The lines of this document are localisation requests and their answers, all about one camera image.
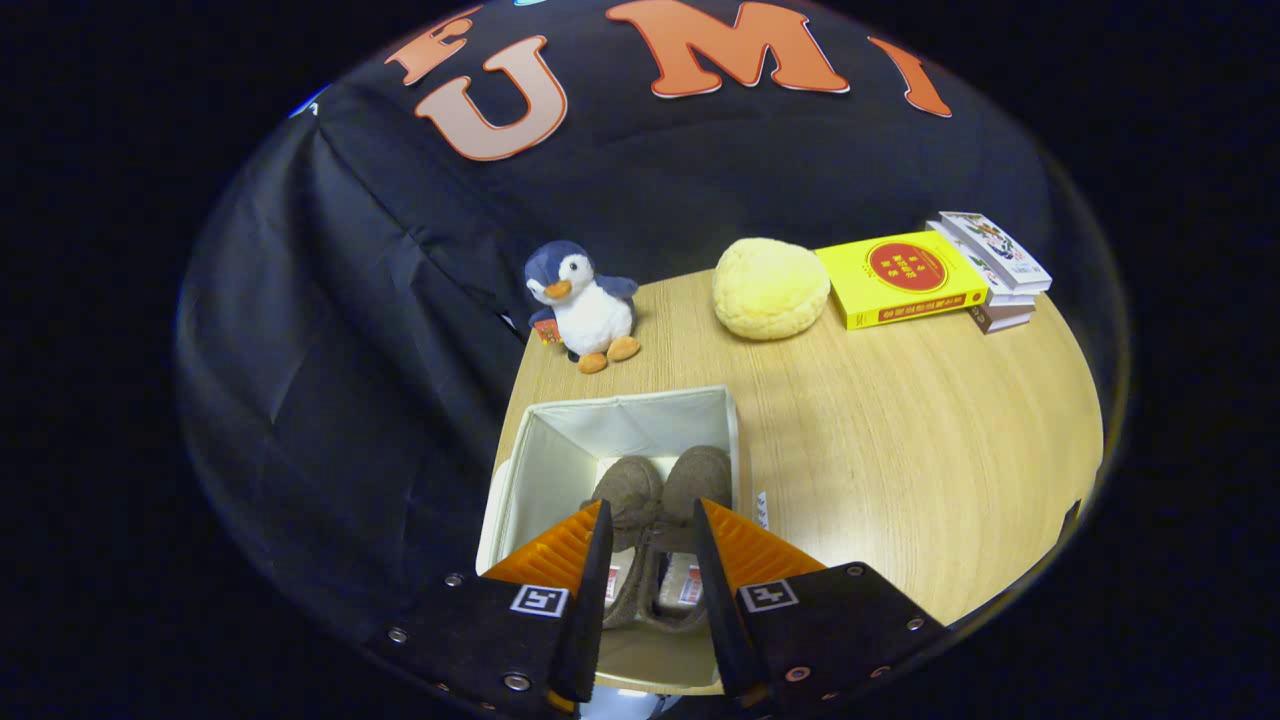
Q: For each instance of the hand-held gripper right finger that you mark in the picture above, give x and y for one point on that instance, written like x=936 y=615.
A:
x=725 y=630

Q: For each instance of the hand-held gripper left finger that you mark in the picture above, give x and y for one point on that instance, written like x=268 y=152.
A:
x=590 y=620

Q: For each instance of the brown fuzzy slipper shoe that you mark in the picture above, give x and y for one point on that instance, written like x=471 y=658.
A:
x=628 y=485
x=697 y=475

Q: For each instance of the beige fabric storage box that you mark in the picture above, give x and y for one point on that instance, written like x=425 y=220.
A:
x=640 y=425

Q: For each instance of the penguin plush toy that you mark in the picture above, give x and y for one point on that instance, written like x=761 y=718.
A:
x=595 y=315

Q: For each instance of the yellow round bread plush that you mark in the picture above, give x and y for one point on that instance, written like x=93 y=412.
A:
x=770 y=290

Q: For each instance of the yellow book with red circle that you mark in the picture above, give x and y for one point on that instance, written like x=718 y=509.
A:
x=900 y=270

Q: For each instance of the white book with brown spine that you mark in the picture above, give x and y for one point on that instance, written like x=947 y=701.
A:
x=1000 y=320

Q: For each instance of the white paperback book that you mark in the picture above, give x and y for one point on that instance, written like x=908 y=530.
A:
x=1012 y=299

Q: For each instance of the white book with bird print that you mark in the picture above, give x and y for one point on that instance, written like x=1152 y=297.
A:
x=995 y=245

